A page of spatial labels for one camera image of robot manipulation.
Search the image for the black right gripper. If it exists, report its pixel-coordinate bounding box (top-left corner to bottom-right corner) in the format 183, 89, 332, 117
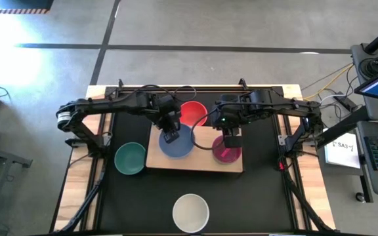
220, 113, 244, 149

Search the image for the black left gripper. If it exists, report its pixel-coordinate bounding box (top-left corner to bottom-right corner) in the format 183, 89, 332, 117
149, 94, 182, 144

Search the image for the pink translucent bowl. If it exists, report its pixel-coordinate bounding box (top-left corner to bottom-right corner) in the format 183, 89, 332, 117
211, 135, 242, 164

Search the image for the blue bowl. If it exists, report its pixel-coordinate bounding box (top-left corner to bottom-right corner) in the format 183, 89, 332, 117
158, 123, 196, 159

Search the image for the red bowl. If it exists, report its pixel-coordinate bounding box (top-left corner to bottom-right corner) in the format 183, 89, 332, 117
179, 100, 209, 128

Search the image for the teal bowl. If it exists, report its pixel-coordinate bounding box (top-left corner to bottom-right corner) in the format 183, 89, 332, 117
114, 142, 147, 176

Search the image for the white speckled bowl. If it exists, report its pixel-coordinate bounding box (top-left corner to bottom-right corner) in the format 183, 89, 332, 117
171, 193, 210, 233

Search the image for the wooden board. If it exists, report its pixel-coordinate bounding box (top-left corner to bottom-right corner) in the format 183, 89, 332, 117
145, 125, 244, 174

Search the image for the white paper sign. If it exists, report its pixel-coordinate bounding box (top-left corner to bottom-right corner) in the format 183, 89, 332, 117
324, 131, 361, 170

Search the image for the black power strip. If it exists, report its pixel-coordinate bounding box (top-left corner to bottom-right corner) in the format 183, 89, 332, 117
333, 91, 357, 112

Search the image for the black hazard striped mat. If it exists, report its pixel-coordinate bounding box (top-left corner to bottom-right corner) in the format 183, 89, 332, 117
0, 0, 54, 14

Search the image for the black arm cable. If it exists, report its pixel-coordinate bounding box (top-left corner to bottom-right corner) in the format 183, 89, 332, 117
190, 107, 224, 151
136, 84, 198, 102

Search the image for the black aluminium table frame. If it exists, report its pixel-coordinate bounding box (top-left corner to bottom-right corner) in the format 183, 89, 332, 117
52, 78, 337, 236

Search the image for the yellow floor cable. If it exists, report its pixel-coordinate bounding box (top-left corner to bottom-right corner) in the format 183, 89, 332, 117
302, 64, 354, 101

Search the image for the coiled black cable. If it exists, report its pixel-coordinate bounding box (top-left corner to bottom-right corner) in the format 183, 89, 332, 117
358, 57, 378, 79

